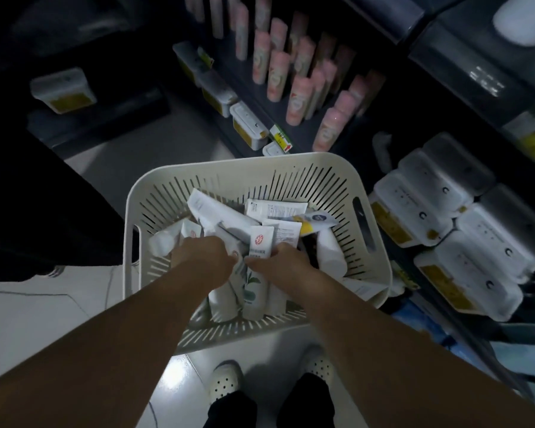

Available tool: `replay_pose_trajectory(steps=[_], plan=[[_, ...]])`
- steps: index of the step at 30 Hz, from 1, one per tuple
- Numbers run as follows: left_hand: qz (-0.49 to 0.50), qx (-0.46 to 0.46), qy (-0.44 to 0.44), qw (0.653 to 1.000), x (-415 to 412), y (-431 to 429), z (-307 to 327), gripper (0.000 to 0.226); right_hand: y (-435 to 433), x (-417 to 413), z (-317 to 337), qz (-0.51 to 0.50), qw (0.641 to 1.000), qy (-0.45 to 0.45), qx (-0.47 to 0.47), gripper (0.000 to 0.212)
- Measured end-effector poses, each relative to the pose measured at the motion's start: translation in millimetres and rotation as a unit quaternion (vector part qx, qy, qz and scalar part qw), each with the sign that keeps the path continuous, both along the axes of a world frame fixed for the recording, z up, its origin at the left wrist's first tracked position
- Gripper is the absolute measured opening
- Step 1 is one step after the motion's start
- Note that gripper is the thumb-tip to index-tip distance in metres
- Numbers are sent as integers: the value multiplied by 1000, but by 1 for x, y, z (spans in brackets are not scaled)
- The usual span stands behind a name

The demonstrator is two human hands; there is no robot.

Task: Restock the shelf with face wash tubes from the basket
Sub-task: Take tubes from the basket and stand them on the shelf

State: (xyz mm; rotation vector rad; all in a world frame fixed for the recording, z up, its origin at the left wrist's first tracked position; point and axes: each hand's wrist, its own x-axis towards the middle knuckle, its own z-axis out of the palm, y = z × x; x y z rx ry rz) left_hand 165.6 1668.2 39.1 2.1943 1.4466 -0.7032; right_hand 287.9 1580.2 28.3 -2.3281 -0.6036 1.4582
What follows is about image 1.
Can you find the green tea cleanser tube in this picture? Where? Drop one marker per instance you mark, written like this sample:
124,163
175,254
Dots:
259,240

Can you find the black side shelving unit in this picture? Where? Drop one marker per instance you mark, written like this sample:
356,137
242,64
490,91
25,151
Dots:
116,115

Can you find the pile of tubes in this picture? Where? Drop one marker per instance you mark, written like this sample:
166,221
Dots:
223,213

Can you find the person's right hand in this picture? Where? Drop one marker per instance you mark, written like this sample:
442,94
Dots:
285,267

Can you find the person's white shoe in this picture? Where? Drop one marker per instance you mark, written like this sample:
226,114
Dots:
226,381
316,365

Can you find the person's right white shoe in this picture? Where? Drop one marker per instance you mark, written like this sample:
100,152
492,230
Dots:
316,365

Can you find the person's left white shoe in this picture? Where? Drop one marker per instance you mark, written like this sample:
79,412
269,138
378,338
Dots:
226,381

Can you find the person's right forearm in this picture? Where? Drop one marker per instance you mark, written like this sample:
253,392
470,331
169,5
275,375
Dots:
405,361

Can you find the person's black trousers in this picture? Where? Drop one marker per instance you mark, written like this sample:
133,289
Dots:
307,405

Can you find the person's left forearm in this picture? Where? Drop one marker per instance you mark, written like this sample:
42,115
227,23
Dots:
93,352

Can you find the cream slotted plastic basket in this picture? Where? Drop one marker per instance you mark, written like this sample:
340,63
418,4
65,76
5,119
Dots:
249,167

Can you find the person's left hand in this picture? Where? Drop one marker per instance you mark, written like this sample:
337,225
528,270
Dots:
205,258

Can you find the stack of white hinged packs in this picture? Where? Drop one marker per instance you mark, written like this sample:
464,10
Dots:
428,205

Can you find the dark grey shelf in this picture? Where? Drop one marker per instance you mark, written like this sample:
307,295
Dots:
450,53

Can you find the yellow white price tag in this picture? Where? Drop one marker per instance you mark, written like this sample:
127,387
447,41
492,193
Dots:
206,57
282,138

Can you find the row of pink tall bottles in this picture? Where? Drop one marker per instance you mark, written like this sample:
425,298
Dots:
278,75

